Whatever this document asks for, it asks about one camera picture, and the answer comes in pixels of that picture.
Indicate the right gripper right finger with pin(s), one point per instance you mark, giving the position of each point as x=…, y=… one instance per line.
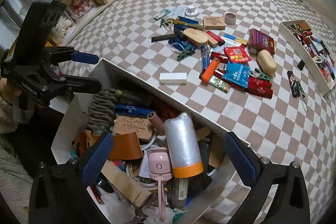
x=243, y=158

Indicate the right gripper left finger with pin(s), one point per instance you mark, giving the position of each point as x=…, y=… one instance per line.
x=94, y=158

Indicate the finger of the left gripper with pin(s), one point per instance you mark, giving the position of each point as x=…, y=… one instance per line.
x=86, y=58
x=78, y=84

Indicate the red metallic lighter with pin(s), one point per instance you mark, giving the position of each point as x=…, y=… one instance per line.
x=259, y=82
x=260, y=91

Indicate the person left hand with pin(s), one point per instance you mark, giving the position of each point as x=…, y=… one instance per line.
x=9, y=90

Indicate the brown leather pouch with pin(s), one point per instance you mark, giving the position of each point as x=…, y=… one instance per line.
x=125, y=147

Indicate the wooden block in box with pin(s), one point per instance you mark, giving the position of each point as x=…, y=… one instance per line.
x=127, y=186

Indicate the framed doll picture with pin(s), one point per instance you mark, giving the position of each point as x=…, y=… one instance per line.
x=79, y=8

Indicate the plastic film roll orange end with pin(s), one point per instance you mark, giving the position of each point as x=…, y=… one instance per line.
x=183, y=146

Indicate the pink handheld fan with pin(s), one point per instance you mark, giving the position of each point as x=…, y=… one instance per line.
x=160, y=170

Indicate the green cartoon lighter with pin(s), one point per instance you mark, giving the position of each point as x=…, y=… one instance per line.
x=219, y=84

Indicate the green clip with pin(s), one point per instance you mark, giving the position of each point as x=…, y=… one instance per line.
x=258, y=74

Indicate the white rectangular eraser box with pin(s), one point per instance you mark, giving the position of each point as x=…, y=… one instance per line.
x=173, y=78

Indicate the blue tissue packet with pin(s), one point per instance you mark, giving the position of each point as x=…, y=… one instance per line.
x=237, y=74

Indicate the black red lighter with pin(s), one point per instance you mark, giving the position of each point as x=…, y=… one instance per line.
x=293, y=84

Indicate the orange lighter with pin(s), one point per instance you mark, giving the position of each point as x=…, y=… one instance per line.
x=208, y=73

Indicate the beige earbuds case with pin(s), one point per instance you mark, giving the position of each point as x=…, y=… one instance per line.
x=266, y=63

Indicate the red tissue packet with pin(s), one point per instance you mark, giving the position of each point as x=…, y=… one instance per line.
x=237, y=55

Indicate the small black cube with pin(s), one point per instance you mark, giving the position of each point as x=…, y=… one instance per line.
x=301, y=65

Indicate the blue transparent lighter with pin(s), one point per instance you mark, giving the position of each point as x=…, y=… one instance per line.
x=205, y=57

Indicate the blue metallic lighter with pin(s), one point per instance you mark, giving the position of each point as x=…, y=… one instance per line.
x=187, y=20

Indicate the red cigarette box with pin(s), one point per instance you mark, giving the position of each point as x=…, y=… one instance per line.
x=259, y=41

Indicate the white round cap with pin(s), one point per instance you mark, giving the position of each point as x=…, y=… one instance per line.
x=191, y=11

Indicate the oval wooden box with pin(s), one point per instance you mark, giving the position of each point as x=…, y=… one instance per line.
x=196, y=37

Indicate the checkered bed sheet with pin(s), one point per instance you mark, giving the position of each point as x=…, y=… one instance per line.
x=282, y=128

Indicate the white tray of lighters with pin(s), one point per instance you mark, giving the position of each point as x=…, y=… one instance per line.
x=310, y=47

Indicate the wooden engraved block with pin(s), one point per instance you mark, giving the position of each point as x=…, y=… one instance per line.
x=214, y=22

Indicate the small tape roll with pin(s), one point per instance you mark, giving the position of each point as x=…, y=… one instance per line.
x=230, y=18

